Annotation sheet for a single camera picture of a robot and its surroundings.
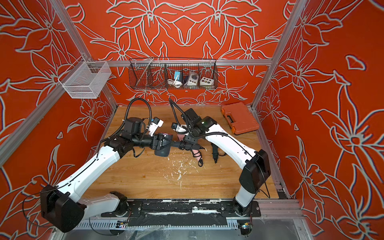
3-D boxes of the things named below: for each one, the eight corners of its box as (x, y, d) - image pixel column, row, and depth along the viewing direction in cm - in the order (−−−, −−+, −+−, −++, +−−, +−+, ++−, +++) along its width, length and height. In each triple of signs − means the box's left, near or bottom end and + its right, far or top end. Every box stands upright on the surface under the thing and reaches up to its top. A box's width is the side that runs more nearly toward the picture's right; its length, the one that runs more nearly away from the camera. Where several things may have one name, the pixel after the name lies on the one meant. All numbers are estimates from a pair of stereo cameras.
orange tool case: (235, 137, 103) (237, 132, 98) (220, 111, 120) (221, 105, 115) (259, 131, 107) (262, 126, 102) (240, 106, 123) (242, 101, 118)
